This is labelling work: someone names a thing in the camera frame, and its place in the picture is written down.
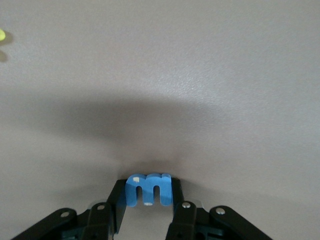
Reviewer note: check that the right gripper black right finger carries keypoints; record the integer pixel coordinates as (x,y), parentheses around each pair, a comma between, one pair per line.
(177,192)

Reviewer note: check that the blue foam letter m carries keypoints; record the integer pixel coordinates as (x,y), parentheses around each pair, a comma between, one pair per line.
(166,192)

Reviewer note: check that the yellow foam letter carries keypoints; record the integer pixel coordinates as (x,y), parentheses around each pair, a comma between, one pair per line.
(2,35)

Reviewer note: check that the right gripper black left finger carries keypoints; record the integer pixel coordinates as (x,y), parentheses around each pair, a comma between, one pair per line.
(115,195)

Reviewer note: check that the brown table cover sheet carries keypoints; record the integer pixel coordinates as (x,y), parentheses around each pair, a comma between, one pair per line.
(160,62)

